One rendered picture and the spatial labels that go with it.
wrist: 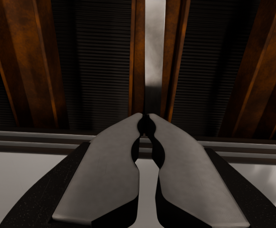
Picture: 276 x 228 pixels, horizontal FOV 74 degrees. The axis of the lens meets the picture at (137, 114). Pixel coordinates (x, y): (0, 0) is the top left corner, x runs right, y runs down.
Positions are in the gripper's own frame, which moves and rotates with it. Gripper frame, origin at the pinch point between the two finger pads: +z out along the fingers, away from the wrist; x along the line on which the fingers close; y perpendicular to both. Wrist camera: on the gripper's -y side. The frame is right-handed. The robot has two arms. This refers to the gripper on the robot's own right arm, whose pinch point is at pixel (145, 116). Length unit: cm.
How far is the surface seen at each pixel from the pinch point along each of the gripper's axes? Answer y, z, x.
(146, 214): 19.9, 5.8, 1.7
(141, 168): 10.7, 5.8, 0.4
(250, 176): 11.1, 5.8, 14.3
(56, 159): 9.8, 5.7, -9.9
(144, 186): 13.8, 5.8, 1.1
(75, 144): 8.4, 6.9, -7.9
